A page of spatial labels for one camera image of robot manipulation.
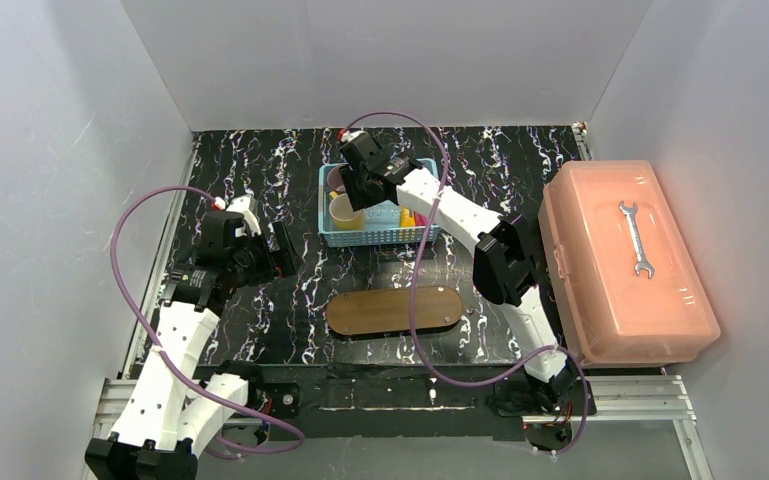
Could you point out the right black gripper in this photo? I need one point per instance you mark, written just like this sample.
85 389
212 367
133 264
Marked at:
363 186

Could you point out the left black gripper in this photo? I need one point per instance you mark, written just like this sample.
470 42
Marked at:
275 250

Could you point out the light blue plastic basket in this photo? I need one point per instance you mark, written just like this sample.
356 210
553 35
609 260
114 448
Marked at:
366 237

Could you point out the yellow mug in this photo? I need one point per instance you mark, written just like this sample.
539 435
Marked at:
343 215

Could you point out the yellow toothpaste tube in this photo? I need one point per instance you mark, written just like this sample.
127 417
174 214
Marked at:
407 218

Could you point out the oval wooden tray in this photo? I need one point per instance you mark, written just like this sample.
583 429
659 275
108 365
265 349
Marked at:
378 312

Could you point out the purple mug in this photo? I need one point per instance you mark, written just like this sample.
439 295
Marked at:
334 179

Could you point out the clear textured acrylic holder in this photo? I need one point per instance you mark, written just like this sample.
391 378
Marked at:
382 216

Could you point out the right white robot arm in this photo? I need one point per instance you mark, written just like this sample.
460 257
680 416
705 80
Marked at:
505 259

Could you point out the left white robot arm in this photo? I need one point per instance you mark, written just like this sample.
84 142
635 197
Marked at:
169 418

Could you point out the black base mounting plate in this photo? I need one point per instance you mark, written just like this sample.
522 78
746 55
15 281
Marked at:
377 401

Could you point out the pink translucent storage box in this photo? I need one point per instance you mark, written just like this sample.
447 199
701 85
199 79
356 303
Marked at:
610 317

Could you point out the silver open-end wrench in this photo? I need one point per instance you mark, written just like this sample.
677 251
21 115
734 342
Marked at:
641 263

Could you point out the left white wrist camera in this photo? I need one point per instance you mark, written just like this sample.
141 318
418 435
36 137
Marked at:
244 206

